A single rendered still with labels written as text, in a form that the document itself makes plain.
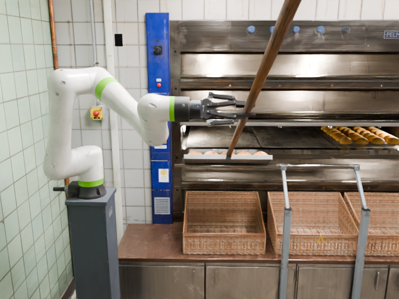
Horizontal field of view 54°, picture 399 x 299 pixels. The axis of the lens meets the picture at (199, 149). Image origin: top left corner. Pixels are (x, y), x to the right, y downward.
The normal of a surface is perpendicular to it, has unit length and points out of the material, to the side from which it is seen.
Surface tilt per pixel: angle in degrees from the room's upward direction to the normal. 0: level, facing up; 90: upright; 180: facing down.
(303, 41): 90
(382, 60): 69
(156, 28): 90
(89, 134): 90
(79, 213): 90
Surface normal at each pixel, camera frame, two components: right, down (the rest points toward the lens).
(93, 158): 0.73, 0.15
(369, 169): -0.02, -0.09
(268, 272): -0.02, 0.26
